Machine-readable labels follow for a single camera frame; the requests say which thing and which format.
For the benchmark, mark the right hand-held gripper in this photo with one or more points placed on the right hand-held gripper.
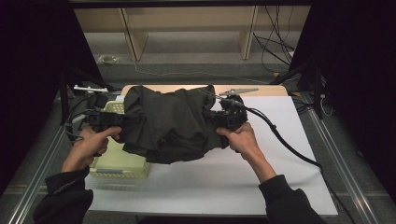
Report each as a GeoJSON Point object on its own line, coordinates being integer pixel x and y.
{"type": "Point", "coordinates": [232, 116]}

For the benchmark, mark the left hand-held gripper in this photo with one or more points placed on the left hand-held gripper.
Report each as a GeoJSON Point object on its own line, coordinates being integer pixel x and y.
{"type": "Point", "coordinates": [102, 119]}

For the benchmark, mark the pale yellow plastic basket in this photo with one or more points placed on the pale yellow plastic basket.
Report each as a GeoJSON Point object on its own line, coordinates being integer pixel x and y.
{"type": "Point", "coordinates": [121, 161]}

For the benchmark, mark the dark pleated skirt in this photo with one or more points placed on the dark pleated skirt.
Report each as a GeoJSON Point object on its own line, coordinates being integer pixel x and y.
{"type": "Point", "coordinates": [168, 124]}

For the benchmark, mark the person's right hand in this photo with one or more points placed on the person's right hand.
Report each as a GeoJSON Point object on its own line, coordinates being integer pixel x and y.
{"type": "Point", "coordinates": [243, 141]}

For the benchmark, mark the person's left hand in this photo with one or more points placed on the person's left hand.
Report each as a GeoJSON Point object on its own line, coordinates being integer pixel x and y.
{"type": "Point", "coordinates": [87, 149]}

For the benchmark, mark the crumpled clear plastic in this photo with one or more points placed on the crumpled clear plastic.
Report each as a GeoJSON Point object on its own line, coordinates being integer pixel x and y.
{"type": "Point", "coordinates": [108, 59]}

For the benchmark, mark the white foam board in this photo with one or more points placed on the white foam board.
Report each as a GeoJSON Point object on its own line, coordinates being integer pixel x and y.
{"type": "Point", "coordinates": [202, 186]}

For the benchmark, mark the black curtain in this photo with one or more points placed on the black curtain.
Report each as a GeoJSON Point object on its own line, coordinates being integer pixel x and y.
{"type": "Point", "coordinates": [358, 77]}
{"type": "Point", "coordinates": [28, 77]}

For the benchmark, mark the wooden shelf unit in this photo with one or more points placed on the wooden shelf unit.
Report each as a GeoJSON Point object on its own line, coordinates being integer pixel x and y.
{"type": "Point", "coordinates": [193, 18]}

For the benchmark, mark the aluminium floor rail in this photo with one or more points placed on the aluminium floor rail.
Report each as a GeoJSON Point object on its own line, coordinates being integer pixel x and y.
{"type": "Point", "coordinates": [37, 174]}
{"type": "Point", "coordinates": [342, 168]}

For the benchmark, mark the black overhead frame bar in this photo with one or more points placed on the black overhead frame bar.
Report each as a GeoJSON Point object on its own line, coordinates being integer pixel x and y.
{"type": "Point", "coordinates": [186, 3]}

